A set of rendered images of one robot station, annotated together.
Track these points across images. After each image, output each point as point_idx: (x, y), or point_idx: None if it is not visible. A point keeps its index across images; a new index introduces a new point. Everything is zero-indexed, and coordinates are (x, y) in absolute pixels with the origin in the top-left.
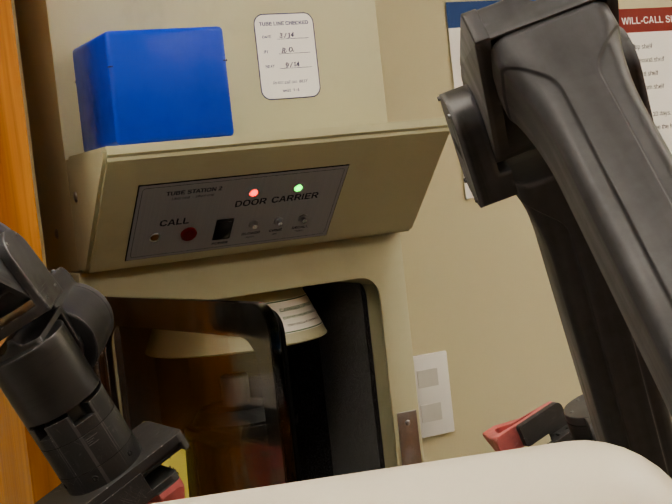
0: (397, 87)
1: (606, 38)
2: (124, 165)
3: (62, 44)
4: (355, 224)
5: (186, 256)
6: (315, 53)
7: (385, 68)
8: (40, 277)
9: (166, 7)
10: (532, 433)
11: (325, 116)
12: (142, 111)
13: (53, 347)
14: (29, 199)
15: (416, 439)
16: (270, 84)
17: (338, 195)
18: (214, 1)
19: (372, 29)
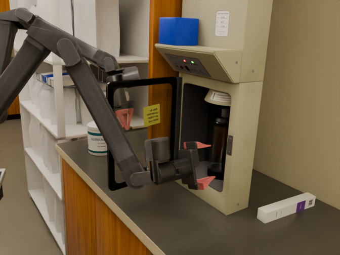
0: None
1: (23, 42)
2: (158, 48)
3: (182, 16)
4: (216, 76)
5: (186, 72)
6: (228, 23)
7: None
8: (109, 66)
9: (200, 8)
10: (187, 145)
11: (227, 43)
12: (162, 36)
13: (108, 79)
14: (152, 51)
15: (231, 144)
16: (217, 31)
17: (203, 66)
18: (209, 6)
19: (244, 16)
